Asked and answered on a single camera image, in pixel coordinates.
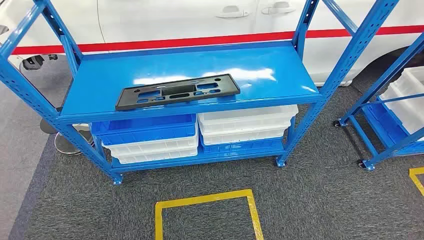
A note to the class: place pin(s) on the black plastic plate frame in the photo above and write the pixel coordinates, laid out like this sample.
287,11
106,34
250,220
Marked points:
129,99

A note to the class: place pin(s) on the blue metal shelf rack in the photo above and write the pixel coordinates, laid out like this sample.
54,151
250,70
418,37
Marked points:
198,66

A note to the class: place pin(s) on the blue wheeled shelf rack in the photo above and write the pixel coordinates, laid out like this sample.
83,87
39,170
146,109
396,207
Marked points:
381,87

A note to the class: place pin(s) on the blue plastic bin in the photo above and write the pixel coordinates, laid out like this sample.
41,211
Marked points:
142,134
384,126
242,148

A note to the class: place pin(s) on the white car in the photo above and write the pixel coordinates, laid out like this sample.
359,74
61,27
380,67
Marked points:
165,20

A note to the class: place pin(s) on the black caster wheel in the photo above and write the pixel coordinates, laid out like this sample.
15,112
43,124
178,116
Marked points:
337,123
361,164

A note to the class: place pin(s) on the silver round stand base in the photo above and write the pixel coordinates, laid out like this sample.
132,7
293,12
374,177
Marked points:
68,145

